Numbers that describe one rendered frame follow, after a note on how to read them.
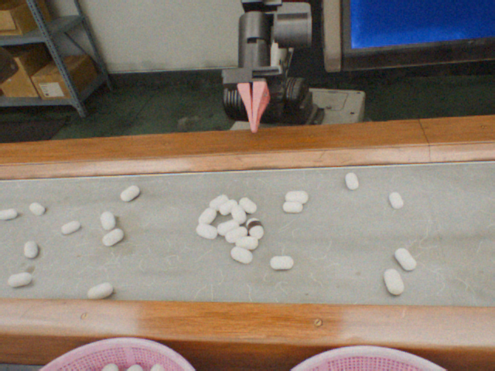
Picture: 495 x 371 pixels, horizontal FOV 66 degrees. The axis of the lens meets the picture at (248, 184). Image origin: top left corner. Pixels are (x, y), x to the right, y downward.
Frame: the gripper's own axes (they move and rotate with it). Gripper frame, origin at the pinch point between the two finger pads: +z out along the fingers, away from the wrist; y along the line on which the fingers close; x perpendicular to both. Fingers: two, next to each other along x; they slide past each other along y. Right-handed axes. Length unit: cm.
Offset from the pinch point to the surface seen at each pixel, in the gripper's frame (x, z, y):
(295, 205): 1.0, 13.3, 6.8
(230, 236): -3.3, 18.3, -3.1
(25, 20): 134, -119, -167
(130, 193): 4.0, 10.5, -23.6
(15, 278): -8.4, 25.0, -35.1
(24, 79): 160, -92, -186
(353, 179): 4.5, 8.5, 16.4
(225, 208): 0.9, 13.6, -4.9
